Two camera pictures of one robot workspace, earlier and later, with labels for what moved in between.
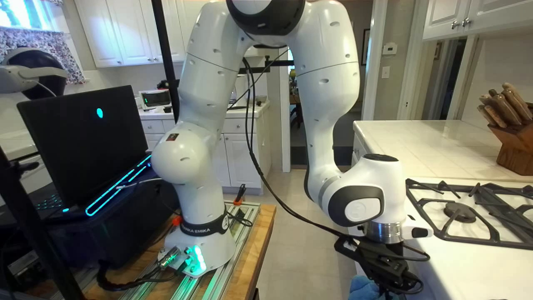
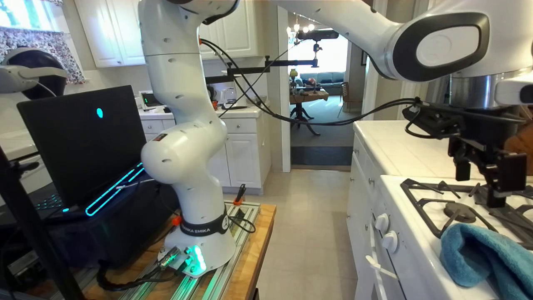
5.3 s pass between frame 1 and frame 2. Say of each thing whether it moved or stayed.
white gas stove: stayed
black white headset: stayed
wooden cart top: stayed
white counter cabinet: stayed
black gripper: moved
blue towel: moved
